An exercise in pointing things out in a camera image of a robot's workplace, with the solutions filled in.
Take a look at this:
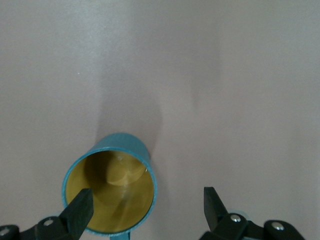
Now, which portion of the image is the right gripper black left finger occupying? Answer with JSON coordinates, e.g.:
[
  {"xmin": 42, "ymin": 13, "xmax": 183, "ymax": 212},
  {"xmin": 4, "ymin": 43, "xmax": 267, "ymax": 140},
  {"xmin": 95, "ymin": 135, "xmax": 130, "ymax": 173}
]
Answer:
[{"xmin": 0, "ymin": 187, "xmax": 95, "ymax": 240}]

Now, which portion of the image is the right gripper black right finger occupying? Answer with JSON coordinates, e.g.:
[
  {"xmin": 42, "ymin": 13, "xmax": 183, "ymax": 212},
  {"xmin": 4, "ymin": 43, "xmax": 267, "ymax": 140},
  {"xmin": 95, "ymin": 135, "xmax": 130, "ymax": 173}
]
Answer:
[{"xmin": 200, "ymin": 186, "xmax": 305, "ymax": 240}]

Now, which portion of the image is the teal cup with yellow inside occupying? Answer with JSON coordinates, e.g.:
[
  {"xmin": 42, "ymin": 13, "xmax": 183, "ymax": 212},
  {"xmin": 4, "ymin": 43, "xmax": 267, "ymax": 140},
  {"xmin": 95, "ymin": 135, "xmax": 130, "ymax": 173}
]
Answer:
[{"xmin": 61, "ymin": 132, "xmax": 159, "ymax": 240}]

